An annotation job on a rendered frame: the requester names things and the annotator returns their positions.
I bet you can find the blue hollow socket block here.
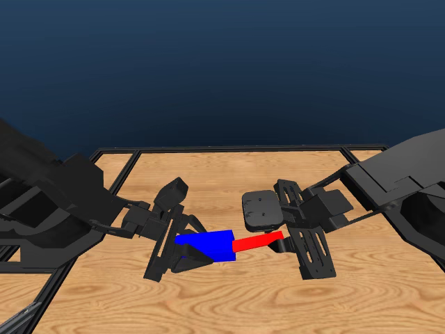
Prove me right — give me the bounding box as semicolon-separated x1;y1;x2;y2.
174;229;237;262

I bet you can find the thin red peg bar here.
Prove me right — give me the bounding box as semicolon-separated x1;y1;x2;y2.
232;231;284;253

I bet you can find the grey aluminium strut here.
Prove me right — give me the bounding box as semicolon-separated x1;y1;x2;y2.
0;301;43;334

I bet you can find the black table frame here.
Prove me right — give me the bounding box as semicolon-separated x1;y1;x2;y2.
0;143;391;334

